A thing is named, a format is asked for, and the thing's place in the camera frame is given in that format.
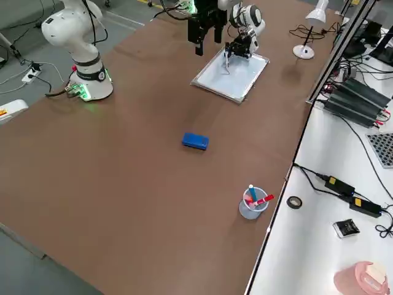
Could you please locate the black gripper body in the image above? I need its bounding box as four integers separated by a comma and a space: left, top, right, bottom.
236, 33, 254, 60
193, 0, 225, 30

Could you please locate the blue whiteboard eraser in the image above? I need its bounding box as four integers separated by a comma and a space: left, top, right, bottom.
181, 132, 210, 152

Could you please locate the silver framed whiteboard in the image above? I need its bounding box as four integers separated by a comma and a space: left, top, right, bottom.
190, 45, 271, 104

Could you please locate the red marker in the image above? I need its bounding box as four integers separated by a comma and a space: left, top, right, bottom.
250, 194, 274, 207

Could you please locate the white desk lamp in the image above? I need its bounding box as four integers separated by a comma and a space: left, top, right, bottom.
292, 0, 329, 60

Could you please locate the black finned power supply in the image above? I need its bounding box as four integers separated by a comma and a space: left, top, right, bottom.
324, 87, 386, 128
336, 77, 393, 108

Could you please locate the black tape roll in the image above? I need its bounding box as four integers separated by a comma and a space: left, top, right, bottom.
286, 195, 303, 210

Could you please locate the clear plastic pen cup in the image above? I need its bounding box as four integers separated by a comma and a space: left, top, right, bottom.
238, 187, 269, 221

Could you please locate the black power adapter yellow label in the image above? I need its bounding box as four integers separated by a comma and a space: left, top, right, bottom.
349, 196, 383, 218
324, 175, 356, 196

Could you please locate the white floor power strip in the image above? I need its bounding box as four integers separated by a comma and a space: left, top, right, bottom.
21, 69, 41, 84

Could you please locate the perforated grid plate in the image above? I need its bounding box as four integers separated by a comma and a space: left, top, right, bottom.
365, 132, 393, 169

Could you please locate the white cart orange label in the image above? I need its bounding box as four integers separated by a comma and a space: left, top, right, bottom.
0, 99, 29, 125

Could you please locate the small black circuit module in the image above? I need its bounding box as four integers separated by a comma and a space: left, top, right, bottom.
332, 218, 360, 239

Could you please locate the pink tissue roll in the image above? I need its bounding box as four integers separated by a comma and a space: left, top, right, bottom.
333, 261, 389, 295

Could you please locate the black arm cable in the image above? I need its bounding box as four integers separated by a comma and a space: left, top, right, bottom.
80, 0, 197, 45

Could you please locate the black lamp cable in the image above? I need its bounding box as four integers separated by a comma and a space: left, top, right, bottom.
289, 21, 346, 40

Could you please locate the aluminium frame rail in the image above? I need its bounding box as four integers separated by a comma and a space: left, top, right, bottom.
305, 0, 380, 106

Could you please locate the black adapter cable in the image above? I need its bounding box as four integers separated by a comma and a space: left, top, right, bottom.
293, 163, 331, 194

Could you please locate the black base cable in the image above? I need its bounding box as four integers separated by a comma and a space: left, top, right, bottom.
45, 80, 76, 98

